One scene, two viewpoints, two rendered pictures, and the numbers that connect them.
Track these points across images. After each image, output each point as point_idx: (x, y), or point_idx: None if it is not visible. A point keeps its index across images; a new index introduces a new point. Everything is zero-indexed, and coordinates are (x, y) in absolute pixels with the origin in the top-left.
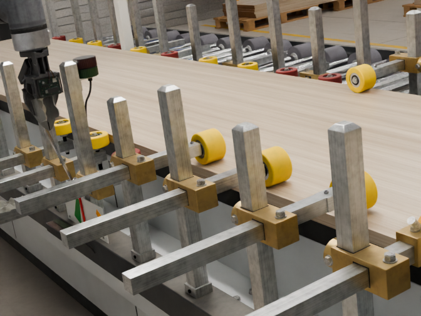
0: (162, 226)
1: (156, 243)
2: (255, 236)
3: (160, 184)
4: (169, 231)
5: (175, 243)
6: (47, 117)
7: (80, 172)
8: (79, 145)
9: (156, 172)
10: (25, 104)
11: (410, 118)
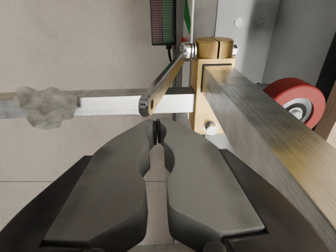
0: (276, 39)
1: (244, 62)
2: None
3: (310, 67)
4: (270, 55)
5: (255, 79)
6: (166, 133)
7: (203, 69)
8: (218, 118)
9: (327, 64)
10: (18, 215)
11: None
